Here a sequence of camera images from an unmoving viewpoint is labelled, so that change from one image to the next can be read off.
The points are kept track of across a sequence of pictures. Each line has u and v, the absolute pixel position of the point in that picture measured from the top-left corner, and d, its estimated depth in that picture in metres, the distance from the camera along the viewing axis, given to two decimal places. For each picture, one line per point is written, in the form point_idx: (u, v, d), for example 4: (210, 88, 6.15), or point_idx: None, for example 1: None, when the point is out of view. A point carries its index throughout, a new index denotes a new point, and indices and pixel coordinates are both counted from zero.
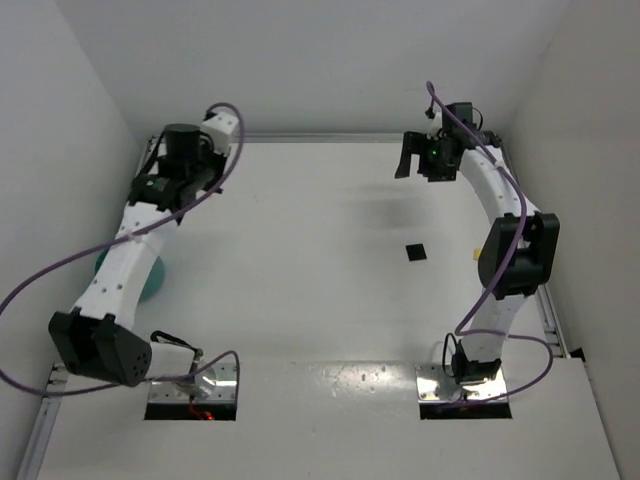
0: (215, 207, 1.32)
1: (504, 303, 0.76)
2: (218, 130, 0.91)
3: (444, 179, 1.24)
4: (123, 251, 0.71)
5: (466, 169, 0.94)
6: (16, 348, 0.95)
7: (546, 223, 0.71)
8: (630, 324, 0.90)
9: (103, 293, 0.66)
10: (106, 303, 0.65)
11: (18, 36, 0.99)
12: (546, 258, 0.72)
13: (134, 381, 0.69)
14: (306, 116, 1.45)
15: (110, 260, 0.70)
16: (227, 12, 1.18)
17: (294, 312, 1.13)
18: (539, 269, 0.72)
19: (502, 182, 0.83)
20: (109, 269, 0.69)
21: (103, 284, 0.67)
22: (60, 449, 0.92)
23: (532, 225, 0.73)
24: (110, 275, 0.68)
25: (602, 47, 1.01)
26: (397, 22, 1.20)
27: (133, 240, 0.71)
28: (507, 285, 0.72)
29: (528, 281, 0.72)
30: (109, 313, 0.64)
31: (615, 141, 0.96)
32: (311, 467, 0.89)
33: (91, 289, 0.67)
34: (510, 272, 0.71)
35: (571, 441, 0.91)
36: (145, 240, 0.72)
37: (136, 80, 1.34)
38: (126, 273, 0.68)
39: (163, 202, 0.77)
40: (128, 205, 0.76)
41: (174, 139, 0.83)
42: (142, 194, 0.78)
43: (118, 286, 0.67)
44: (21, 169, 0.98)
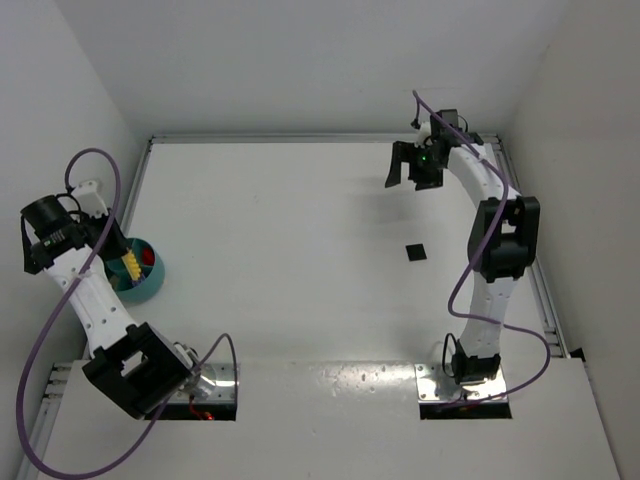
0: (216, 207, 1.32)
1: (494, 287, 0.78)
2: (86, 194, 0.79)
3: (431, 183, 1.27)
4: (86, 290, 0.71)
5: (454, 165, 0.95)
6: (15, 347, 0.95)
7: (527, 205, 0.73)
8: (631, 325, 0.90)
9: (105, 322, 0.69)
10: (116, 326, 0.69)
11: (17, 37, 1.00)
12: (531, 239, 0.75)
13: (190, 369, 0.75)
14: (306, 115, 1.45)
15: (84, 303, 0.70)
16: (227, 13, 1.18)
17: (294, 310, 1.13)
18: (525, 251, 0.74)
19: (487, 172, 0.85)
20: (89, 308, 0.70)
21: (99, 319, 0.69)
22: (60, 450, 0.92)
23: (515, 209, 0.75)
24: (96, 309, 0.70)
25: (602, 48, 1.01)
26: (395, 22, 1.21)
27: (84, 277, 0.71)
28: (495, 267, 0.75)
29: (514, 263, 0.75)
30: (130, 325, 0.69)
31: (616, 141, 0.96)
32: (311, 467, 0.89)
33: (91, 331, 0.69)
34: (497, 254, 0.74)
35: (572, 441, 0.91)
36: (93, 272, 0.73)
37: (136, 80, 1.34)
38: (107, 299, 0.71)
39: (76, 241, 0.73)
40: (48, 268, 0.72)
41: (33, 218, 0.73)
42: (51, 250, 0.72)
43: (111, 309, 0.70)
44: (19, 168, 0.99)
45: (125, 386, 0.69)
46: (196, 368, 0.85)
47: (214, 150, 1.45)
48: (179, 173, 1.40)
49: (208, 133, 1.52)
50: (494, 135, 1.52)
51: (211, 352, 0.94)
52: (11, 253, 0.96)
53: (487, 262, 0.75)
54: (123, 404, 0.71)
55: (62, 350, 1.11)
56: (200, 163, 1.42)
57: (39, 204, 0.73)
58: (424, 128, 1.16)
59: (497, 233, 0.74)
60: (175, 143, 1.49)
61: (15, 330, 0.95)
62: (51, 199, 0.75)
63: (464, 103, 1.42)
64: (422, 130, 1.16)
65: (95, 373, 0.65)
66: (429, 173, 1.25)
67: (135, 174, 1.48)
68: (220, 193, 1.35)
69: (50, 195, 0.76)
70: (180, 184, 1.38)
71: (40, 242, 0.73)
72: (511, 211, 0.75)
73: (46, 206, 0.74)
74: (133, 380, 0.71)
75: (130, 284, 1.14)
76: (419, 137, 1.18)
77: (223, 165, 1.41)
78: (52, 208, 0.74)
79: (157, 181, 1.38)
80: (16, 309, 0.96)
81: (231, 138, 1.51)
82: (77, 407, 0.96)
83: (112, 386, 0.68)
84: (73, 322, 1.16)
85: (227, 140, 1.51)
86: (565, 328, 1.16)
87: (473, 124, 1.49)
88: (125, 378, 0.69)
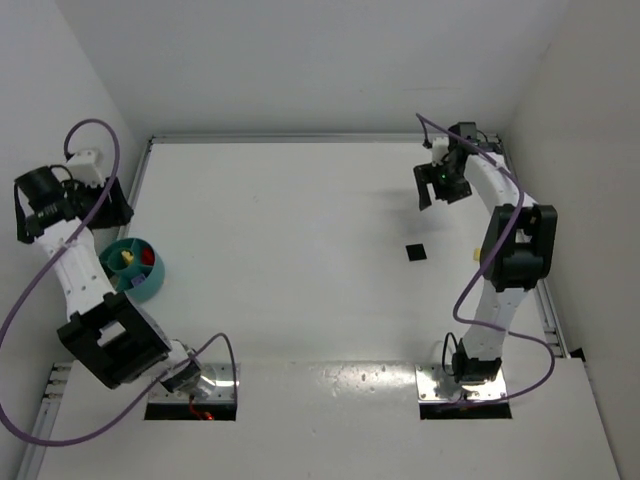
0: (215, 207, 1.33)
1: (503, 296, 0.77)
2: (83, 165, 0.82)
3: (462, 197, 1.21)
4: (70, 259, 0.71)
5: (472, 175, 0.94)
6: (13, 347, 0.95)
7: (544, 214, 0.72)
8: (631, 324, 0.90)
9: (84, 290, 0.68)
10: (96, 293, 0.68)
11: (17, 37, 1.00)
12: (547, 251, 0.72)
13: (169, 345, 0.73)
14: (306, 115, 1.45)
15: (67, 272, 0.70)
16: (226, 12, 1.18)
17: (294, 311, 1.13)
18: (539, 261, 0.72)
19: (503, 180, 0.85)
20: (71, 274, 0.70)
21: (79, 285, 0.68)
22: (58, 451, 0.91)
23: (531, 218, 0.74)
24: (78, 277, 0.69)
25: (602, 47, 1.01)
26: (394, 22, 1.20)
27: (70, 247, 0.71)
28: (506, 276, 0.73)
29: (528, 274, 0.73)
30: (107, 293, 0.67)
31: (616, 141, 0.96)
32: (312, 467, 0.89)
33: (71, 297, 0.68)
34: (510, 263, 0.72)
35: (572, 442, 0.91)
36: (79, 242, 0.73)
37: (135, 80, 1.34)
38: (89, 267, 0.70)
39: (67, 213, 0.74)
40: (38, 238, 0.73)
41: (28, 190, 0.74)
42: (44, 222, 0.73)
43: (92, 277, 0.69)
44: (19, 166, 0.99)
45: (101, 356, 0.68)
46: (189, 359, 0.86)
47: (214, 150, 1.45)
48: (179, 173, 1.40)
49: (208, 133, 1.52)
50: (495, 135, 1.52)
51: (204, 348, 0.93)
52: (11, 254, 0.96)
53: (500, 271, 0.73)
54: (96, 372, 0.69)
55: (62, 350, 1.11)
56: (199, 163, 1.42)
57: (33, 176, 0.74)
58: (437, 147, 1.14)
59: (511, 238, 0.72)
60: (175, 143, 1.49)
61: (14, 330, 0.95)
62: (45, 171, 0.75)
63: (464, 103, 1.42)
64: (436, 150, 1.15)
65: (70, 336, 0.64)
66: (455, 190, 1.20)
67: (135, 174, 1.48)
68: (220, 194, 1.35)
69: (43, 166, 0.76)
70: (180, 184, 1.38)
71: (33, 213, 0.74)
72: (527, 221, 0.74)
73: (40, 179, 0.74)
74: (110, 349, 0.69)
75: (129, 285, 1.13)
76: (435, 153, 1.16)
77: (222, 165, 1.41)
78: (46, 181, 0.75)
79: (157, 181, 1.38)
80: (16, 309, 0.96)
81: (230, 137, 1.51)
82: (76, 407, 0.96)
83: (86, 353, 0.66)
84: None
85: (225, 140, 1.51)
86: (565, 328, 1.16)
87: (473, 123, 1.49)
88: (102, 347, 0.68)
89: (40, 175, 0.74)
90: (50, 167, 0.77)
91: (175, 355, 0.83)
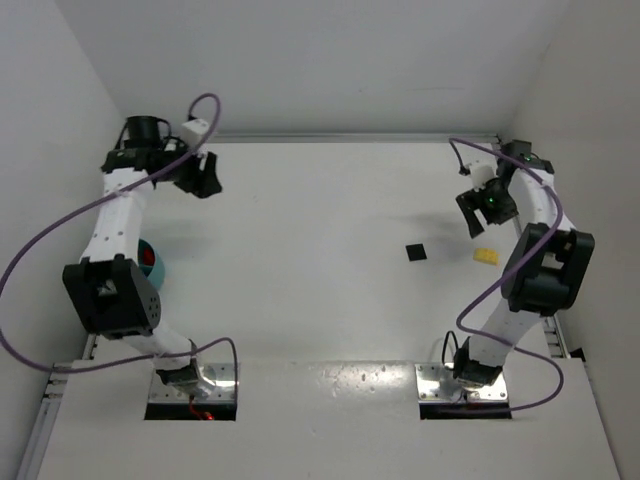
0: (216, 208, 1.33)
1: (517, 317, 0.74)
2: (190, 129, 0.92)
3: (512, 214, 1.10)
4: (114, 207, 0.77)
5: (513, 186, 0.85)
6: (13, 347, 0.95)
7: (579, 243, 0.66)
8: (631, 323, 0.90)
9: (104, 241, 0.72)
10: (112, 248, 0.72)
11: (17, 37, 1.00)
12: (575, 281, 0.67)
13: (154, 324, 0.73)
14: (306, 115, 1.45)
15: (105, 216, 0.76)
16: (226, 12, 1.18)
17: (294, 311, 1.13)
18: (564, 290, 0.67)
19: (546, 200, 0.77)
20: (106, 221, 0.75)
21: (104, 234, 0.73)
22: (58, 451, 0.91)
23: (566, 244, 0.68)
24: (109, 226, 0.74)
25: (602, 47, 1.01)
26: (394, 23, 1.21)
27: (120, 196, 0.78)
28: (524, 299, 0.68)
29: (547, 302, 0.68)
30: (119, 253, 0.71)
31: (616, 141, 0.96)
32: (312, 467, 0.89)
33: (94, 241, 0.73)
34: (531, 285, 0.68)
35: (571, 442, 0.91)
36: (130, 195, 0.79)
37: (135, 80, 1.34)
38: (121, 222, 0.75)
39: (138, 163, 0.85)
40: (105, 175, 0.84)
41: (135, 131, 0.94)
42: (117, 163, 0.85)
43: (118, 232, 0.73)
44: (19, 166, 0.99)
45: (89, 309, 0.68)
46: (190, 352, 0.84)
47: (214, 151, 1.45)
48: None
49: None
50: (494, 135, 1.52)
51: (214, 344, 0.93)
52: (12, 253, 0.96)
53: (517, 294, 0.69)
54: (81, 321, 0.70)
55: (62, 350, 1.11)
56: None
57: (142, 121, 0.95)
58: (474, 169, 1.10)
59: (539, 263, 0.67)
60: None
61: (15, 329, 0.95)
62: (152, 121, 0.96)
63: (464, 103, 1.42)
64: (474, 173, 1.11)
65: (70, 279, 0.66)
66: (508, 210, 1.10)
67: None
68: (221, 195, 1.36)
69: (152, 117, 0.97)
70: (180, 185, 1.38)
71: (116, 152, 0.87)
72: (560, 247, 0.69)
73: (147, 126, 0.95)
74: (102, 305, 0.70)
75: None
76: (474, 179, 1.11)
77: (222, 166, 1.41)
78: (150, 129, 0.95)
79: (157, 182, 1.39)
80: (16, 308, 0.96)
81: (230, 137, 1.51)
82: (77, 407, 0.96)
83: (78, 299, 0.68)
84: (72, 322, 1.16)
85: (226, 140, 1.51)
86: (565, 328, 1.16)
87: (473, 124, 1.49)
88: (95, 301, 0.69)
89: (148, 123, 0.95)
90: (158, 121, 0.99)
91: (165, 340, 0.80)
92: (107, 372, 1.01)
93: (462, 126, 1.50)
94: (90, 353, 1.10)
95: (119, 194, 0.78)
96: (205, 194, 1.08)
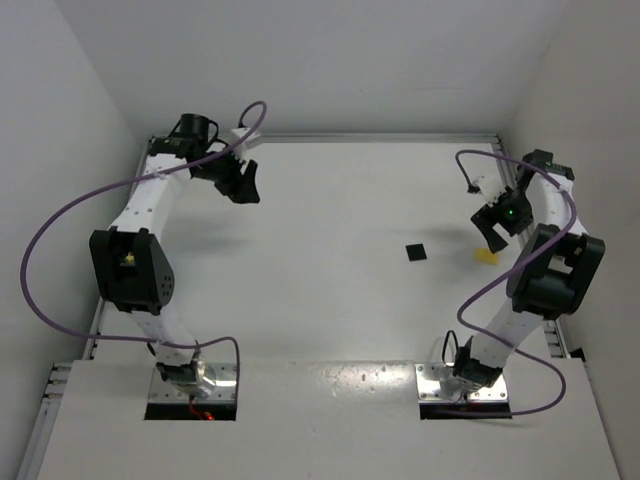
0: (216, 208, 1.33)
1: (519, 317, 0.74)
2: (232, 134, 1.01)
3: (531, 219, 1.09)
4: (149, 187, 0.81)
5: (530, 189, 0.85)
6: (13, 347, 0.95)
7: (590, 248, 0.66)
8: (631, 323, 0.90)
9: (134, 214, 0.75)
10: (139, 222, 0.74)
11: (18, 36, 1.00)
12: (580, 286, 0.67)
13: (164, 300, 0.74)
14: (306, 116, 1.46)
15: (139, 194, 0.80)
16: (227, 13, 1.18)
17: (294, 311, 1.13)
18: (569, 294, 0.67)
19: (561, 203, 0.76)
20: (139, 198, 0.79)
21: (135, 209, 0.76)
22: (58, 451, 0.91)
23: (576, 248, 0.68)
24: (141, 203, 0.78)
25: (602, 47, 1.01)
26: (394, 23, 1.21)
27: (157, 177, 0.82)
28: (527, 299, 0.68)
29: (550, 304, 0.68)
30: (144, 228, 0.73)
31: (616, 141, 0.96)
32: (312, 467, 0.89)
33: (124, 213, 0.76)
34: (536, 285, 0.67)
35: (571, 442, 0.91)
36: (167, 178, 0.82)
37: (136, 80, 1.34)
38: (151, 201, 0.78)
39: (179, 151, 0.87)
40: (149, 156, 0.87)
41: (185, 122, 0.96)
42: (161, 147, 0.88)
43: (148, 210, 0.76)
44: (20, 166, 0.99)
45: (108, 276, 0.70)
46: (195, 348, 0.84)
47: None
48: None
49: None
50: (494, 136, 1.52)
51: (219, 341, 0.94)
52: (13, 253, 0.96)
53: (522, 293, 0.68)
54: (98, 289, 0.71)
55: (62, 350, 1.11)
56: None
57: (195, 119, 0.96)
58: (486, 184, 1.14)
59: (547, 264, 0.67)
60: None
61: (15, 329, 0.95)
62: (204, 119, 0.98)
63: (464, 103, 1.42)
64: (487, 186, 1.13)
65: (96, 244, 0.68)
66: (529, 218, 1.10)
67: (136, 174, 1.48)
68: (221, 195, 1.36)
69: (205, 118, 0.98)
70: None
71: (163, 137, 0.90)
72: (570, 250, 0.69)
73: (197, 122, 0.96)
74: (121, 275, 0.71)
75: None
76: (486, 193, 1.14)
77: None
78: (200, 125, 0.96)
79: None
80: (17, 308, 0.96)
81: None
82: (76, 407, 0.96)
83: (100, 266, 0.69)
84: (73, 322, 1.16)
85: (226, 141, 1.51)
86: (565, 328, 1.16)
87: (473, 124, 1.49)
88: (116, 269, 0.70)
89: (200, 121, 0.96)
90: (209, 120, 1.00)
91: (172, 328, 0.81)
92: (107, 372, 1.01)
93: (461, 127, 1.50)
94: (90, 353, 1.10)
95: (157, 176, 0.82)
96: (239, 198, 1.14)
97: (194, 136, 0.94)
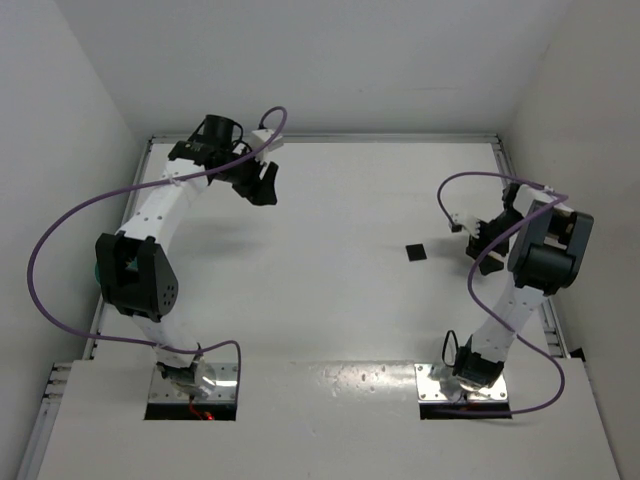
0: (216, 209, 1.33)
1: (520, 294, 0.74)
2: (258, 138, 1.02)
3: None
4: (163, 192, 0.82)
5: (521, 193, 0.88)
6: (12, 347, 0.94)
7: (580, 220, 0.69)
8: (631, 324, 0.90)
9: (144, 221, 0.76)
10: (147, 229, 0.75)
11: (19, 39, 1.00)
12: (576, 255, 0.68)
13: (165, 309, 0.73)
14: (306, 115, 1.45)
15: (152, 200, 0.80)
16: (227, 13, 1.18)
17: (293, 310, 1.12)
18: (566, 264, 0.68)
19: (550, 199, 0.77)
20: (150, 206, 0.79)
21: (145, 216, 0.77)
22: (58, 452, 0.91)
23: (568, 224, 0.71)
24: (153, 209, 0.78)
25: (603, 48, 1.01)
26: (394, 22, 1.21)
27: (172, 184, 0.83)
28: (526, 271, 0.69)
29: (551, 275, 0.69)
30: (151, 236, 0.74)
31: (617, 141, 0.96)
32: (312, 467, 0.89)
33: (135, 218, 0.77)
34: (534, 258, 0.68)
35: (571, 441, 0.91)
36: (182, 184, 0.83)
37: (136, 81, 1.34)
38: (163, 208, 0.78)
39: (200, 158, 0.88)
40: (169, 161, 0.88)
41: (210, 126, 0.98)
42: (182, 152, 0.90)
43: (158, 217, 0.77)
44: (20, 166, 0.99)
45: (112, 279, 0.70)
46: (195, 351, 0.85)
47: None
48: None
49: None
50: (494, 135, 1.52)
51: (218, 346, 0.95)
52: (13, 253, 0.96)
53: (523, 262, 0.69)
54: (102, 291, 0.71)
55: (62, 350, 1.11)
56: None
57: (220, 121, 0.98)
58: (465, 220, 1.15)
59: (542, 232, 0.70)
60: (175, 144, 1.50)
61: (15, 329, 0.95)
62: (229, 122, 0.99)
63: (465, 103, 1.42)
64: (466, 221, 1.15)
65: (104, 246, 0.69)
66: None
67: (135, 174, 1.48)
68: (220, 196, 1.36)
69: (230, 120, 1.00)
70: None
71: (187, 142, 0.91)
72: (563, 227, 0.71)
73: (221, 126, 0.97)
74: (123, 281, 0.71)
75: None
76: (469, 225, 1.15)
77: None
78: (225, 129, 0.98)
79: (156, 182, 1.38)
80: (17, 309, 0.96)
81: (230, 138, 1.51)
82: (76, 407, 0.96)
83: (104, 269, 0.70)
84: (72, 323, 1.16)
85: None
86: (564, 328, 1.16)
87: (473, 124, 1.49)
88: (119, 275, 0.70)
89: (224, 125, 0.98)
90: (234, 122, 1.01)
91: (172, 328, 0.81)
92: (107, 372, 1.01)
93: (461, 127, 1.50)
94: (90, 353, 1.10)
95: (173, 182, 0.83)
96: (259, 201, 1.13)
97: (217, 140, 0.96)
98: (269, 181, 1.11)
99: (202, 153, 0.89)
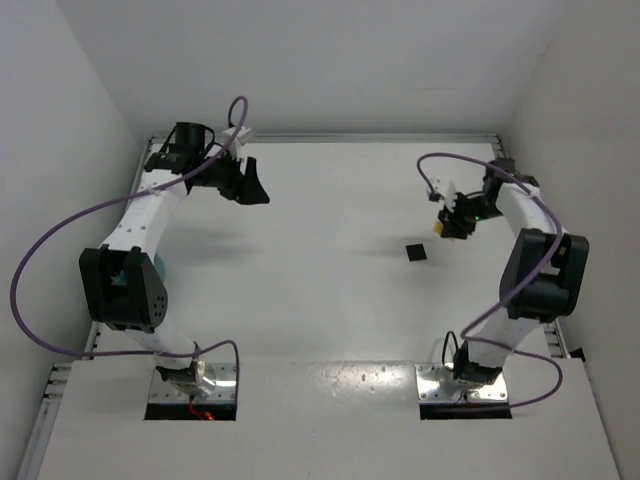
0: (216, 210, 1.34)
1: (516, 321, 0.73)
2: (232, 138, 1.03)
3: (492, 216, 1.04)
4: (144, 203, 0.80)
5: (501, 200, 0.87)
6: (12, 348, 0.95)
7: (574, 245, 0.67)
8: (632, 324, 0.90)
9: (128, 233, 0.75)
10: (133, 239, 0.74)
11: (17, 39, 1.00)
12: (573, 284, 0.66)
13: (157, 320, 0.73)
14: (306, 115, 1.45)
15: (133, 211, 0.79)
16: (227, 13, 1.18)
17: (294, 310, 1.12)
18: (562, 296, 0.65)
19: (536, 210, 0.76)
20: (131, 217, 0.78)
21: (128, 227, 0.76)
22: (58, 452, 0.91)
23: (561, 249, 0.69)
24: (135, 220, 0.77)
25: (603, 47, 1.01)
26: (394, 22, 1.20)
27: (153, 193, 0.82)
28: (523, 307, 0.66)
29: (547, 309, 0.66)
30: (136, 245, 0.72)
31: (617, 141, 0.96)
32: (312, 467, 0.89)
33: (117, 231, 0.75)
34: (529, 292, 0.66)
35: (571, 442, 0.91)
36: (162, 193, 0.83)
37: (136, 80, 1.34)
38: (145, 217, 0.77)
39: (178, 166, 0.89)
40: (145, 172, 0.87)
41: (182, 133, 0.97)
42: (157, 164, 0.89)
43: (142, 227, 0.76)
44: (19, 166, 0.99)
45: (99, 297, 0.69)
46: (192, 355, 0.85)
47: None
48: None
49: None
50: (494, 135, 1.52)
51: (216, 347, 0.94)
52: (13, 253, 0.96)
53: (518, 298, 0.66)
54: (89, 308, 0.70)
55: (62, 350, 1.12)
56: None
57: (190, 128, 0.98)
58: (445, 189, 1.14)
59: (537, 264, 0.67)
60: None
61: (15, 330, 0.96)
62: (200, 127, 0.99)
63: (464, 103, 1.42)
64: (446, 192, 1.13)
65: (87, 263, 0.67)
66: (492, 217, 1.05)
67: (135, 175, 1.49)
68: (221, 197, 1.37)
69: (201, 125, 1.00)
70: None
71: (160, 154, 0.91)
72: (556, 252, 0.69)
73: (193, 132, 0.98)
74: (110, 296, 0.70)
75: None
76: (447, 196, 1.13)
77: None
78: (196, 134, 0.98)
79: None
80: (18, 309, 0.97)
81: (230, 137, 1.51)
82: (76, 407, 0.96)
83: (90, 286, 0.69)
84: (72, 323, 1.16)
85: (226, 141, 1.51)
86: (565, 328, 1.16)
87: (473, 124, 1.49)
88: (106, 291, 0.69)
89: (196, 130, 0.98)
90: (205, 127, 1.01)
91: (171, 330, 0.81)
92: (107, 373, 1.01)
93: (461, 127, 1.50)
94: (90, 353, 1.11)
95: (153, 192, 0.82)
96: (245, 200, 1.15)
97: (190, 146, 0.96)
98: (250, 177, 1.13)
99: (178, 162, 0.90)
